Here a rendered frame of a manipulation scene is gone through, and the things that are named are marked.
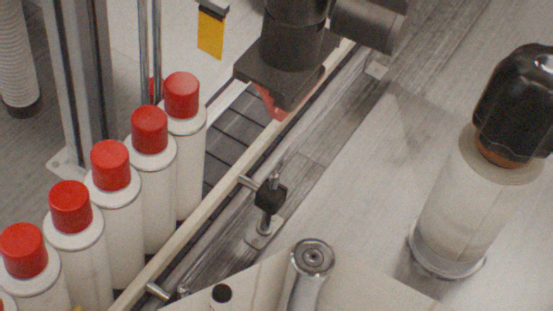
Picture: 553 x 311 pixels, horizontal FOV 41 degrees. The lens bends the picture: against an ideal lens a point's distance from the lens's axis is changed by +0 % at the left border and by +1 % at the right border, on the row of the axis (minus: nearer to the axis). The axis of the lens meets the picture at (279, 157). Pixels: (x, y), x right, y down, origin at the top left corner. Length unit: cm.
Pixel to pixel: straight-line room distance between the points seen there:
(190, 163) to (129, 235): 10
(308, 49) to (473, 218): 24
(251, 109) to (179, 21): 24
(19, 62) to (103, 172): 11
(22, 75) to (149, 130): 11
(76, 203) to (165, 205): 15
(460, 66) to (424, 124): 20
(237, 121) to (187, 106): 25
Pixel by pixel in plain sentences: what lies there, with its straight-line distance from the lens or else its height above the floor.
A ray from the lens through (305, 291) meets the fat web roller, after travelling 63.
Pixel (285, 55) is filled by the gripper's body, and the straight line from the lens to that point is 67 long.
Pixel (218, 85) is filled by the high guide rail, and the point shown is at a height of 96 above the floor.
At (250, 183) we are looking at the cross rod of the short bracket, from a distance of 84.
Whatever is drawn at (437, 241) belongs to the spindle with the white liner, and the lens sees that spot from 82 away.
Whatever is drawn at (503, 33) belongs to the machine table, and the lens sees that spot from 125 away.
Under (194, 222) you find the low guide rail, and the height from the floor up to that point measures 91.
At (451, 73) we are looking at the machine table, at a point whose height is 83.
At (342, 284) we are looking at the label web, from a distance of 67.
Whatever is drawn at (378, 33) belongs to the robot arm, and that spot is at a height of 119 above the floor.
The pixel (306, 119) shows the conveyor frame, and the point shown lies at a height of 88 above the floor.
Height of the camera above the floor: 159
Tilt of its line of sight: 52 degrees down
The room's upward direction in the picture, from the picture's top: 11 degrees clockwise
